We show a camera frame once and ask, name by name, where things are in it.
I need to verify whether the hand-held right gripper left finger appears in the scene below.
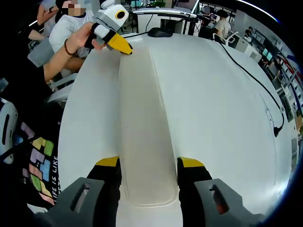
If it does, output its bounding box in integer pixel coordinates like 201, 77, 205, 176
35, 155, 122, 227

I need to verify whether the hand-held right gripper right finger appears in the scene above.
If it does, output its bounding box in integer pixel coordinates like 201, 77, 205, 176
177, 156, 267, 227

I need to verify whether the cream cutlery case lid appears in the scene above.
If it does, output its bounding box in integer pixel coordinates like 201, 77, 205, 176
117, 46, 178, 207

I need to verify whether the person's left hand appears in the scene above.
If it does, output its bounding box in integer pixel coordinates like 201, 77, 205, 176
68, 22, 107, 54

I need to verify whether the black rounded device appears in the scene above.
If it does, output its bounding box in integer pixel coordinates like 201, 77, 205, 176
147, 27, 174, 38

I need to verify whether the person's printed black shirt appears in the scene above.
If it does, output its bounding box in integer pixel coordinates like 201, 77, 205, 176
0, 68, 61, 211

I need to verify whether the white office chair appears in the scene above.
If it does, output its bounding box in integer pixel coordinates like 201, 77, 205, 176
212, 32, 239, 46

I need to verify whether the white worn device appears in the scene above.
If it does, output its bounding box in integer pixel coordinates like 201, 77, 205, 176
0, 97, 19, 166

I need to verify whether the white cabinet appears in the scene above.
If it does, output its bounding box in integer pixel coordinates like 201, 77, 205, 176
233, 37, 252, 54

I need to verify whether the storage shelf with white bins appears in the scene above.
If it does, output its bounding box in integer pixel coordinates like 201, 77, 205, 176
258, 35, 303, 123

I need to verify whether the brown bead bracelet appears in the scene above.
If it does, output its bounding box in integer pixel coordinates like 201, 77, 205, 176
63, 38, 74, 57

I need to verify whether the black power cable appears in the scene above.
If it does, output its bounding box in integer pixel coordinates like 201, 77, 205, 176
200, 35, 285, 130

